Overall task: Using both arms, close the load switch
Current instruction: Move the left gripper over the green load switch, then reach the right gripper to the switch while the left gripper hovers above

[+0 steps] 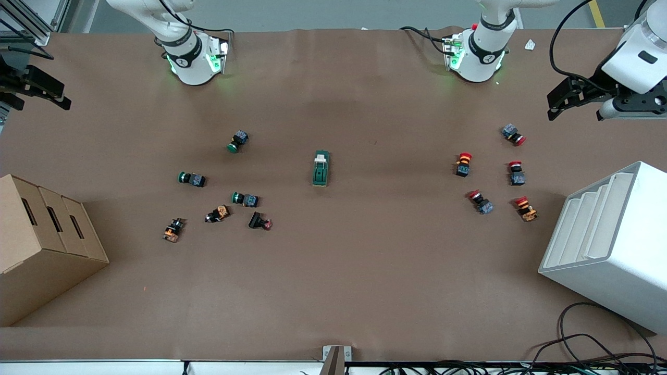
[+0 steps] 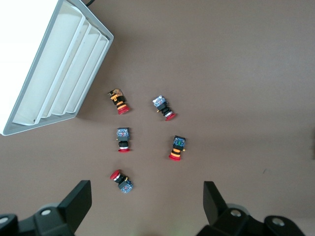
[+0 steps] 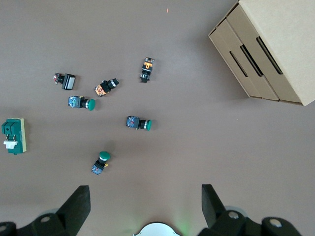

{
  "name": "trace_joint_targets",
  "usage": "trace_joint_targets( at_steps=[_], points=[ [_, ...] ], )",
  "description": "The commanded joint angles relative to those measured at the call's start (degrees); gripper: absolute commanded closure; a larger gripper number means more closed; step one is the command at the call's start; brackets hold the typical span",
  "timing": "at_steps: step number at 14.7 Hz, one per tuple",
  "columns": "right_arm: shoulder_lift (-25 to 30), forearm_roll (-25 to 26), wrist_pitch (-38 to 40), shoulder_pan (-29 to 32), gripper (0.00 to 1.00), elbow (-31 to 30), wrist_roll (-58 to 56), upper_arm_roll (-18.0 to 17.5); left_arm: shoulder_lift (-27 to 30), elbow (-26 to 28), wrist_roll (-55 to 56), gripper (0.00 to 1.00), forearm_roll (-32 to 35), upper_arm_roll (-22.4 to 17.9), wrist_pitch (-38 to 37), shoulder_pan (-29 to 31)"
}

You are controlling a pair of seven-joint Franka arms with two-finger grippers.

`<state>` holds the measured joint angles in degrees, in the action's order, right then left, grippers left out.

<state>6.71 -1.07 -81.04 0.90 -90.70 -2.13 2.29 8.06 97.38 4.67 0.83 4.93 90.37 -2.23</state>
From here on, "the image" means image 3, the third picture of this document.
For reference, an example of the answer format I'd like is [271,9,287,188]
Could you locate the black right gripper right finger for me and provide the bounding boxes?
[198,184,303,236]

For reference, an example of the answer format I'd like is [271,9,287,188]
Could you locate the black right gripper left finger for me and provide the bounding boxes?
[0,185,91,236]

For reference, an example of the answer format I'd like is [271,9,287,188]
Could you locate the green load switch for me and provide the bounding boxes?
[1,118,28,156]

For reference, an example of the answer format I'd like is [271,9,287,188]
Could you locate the green mushroom pushbutton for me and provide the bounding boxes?
[67,95,96,112]
[126,116,153,132]
[91,151,111,176]

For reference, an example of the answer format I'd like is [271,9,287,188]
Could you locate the brown cardboard box with slots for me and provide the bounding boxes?
[208,0,315,107]

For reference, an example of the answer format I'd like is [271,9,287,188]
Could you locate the black red switch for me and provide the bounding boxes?
[53,72,77,90]

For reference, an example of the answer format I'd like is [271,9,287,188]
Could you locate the black selector switch orange base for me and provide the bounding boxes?
[94,78,120,97]

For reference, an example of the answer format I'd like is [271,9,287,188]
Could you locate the black switch with orange block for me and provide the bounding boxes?
[139,57,156,84]

